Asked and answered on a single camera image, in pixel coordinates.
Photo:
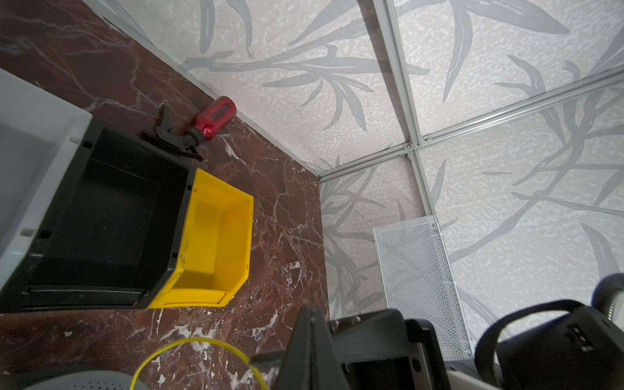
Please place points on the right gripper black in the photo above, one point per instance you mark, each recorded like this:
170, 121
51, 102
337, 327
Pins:
383, 350

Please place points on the black plastic bin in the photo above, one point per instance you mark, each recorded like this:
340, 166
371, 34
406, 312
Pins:
111, 236

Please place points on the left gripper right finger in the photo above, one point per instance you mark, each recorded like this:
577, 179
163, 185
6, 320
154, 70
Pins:
326, 372

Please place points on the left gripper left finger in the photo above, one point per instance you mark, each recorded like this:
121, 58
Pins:
294, 363

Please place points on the white plastic bin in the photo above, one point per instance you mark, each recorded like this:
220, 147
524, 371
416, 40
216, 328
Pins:
40, 134

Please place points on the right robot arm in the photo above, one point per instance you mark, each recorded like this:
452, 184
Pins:
555, 345

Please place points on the grey cable spool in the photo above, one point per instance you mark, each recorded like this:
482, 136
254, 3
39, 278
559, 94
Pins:
68, 377

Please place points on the white wire basket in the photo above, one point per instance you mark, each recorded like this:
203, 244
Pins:
419, 282

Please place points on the red handled screwdriver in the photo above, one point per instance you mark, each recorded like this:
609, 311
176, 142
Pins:
203, 128

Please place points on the yellow plastic bin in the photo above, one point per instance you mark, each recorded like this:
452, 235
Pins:
213, 259

